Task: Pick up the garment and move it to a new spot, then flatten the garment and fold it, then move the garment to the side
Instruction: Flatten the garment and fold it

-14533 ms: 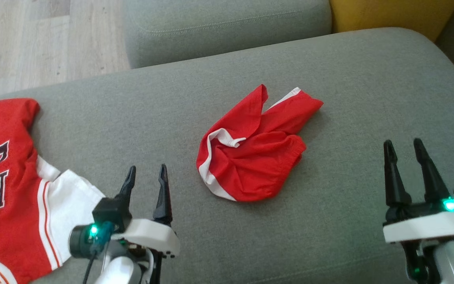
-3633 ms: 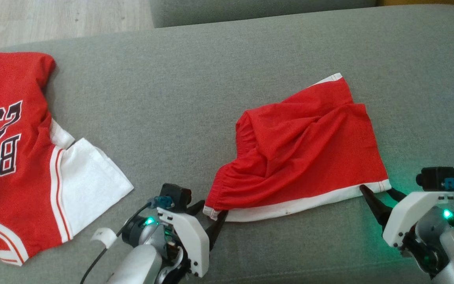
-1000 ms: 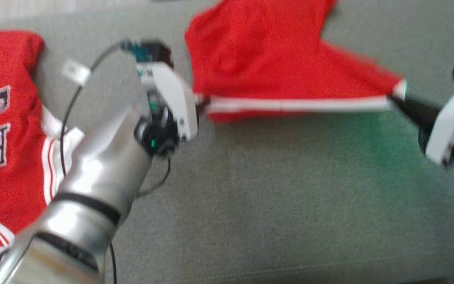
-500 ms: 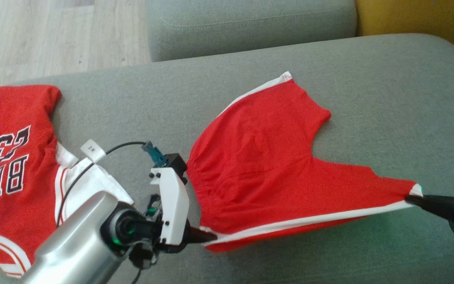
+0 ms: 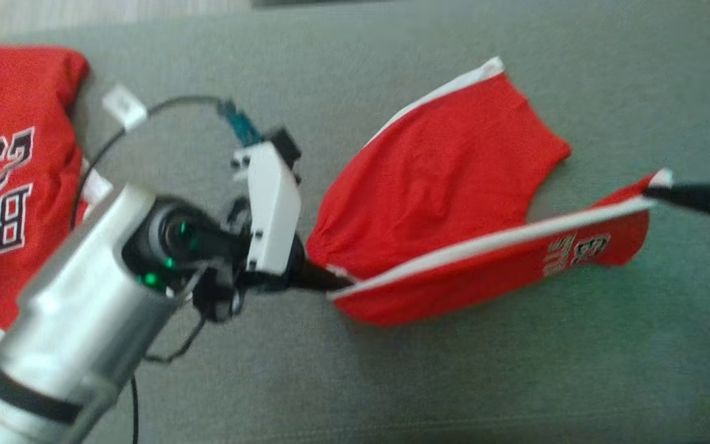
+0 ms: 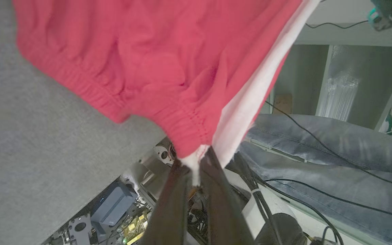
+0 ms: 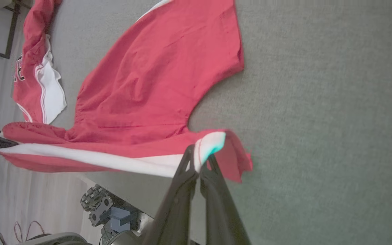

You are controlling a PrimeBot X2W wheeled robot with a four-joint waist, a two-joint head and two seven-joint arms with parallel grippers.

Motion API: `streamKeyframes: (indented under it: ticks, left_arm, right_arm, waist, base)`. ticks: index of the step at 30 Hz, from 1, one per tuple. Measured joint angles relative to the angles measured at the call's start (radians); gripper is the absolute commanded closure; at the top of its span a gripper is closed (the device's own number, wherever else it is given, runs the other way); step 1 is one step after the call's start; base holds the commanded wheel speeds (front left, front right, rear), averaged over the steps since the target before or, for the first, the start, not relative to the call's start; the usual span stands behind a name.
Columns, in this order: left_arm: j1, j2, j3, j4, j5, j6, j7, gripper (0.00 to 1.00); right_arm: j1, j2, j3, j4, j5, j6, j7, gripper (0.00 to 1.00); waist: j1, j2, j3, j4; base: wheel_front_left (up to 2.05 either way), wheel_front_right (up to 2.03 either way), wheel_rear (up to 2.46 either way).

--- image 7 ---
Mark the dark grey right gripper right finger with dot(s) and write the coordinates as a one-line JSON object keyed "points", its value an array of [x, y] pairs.
{"points": [[221, 217]]}

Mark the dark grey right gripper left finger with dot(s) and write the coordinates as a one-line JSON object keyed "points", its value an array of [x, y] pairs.
{"points": [[174, 211]]}

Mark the red basketball jersey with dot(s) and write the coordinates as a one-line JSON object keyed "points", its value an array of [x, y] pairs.
{"points": [[141, 85]]}

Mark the robot base mecanum wheel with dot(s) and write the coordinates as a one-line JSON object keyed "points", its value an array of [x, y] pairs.
{"points": [[95, 204]]}

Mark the grey robot wheeled base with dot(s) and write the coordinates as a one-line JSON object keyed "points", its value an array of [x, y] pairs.
{"points": [[121, 217]]}

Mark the red and white shorts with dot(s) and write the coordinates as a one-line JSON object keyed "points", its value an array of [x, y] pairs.
{"points": [[29, 95]]}

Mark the grey fabric sofa seat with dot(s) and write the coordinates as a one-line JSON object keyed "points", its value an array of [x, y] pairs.
{"points": [[318, 102]]}

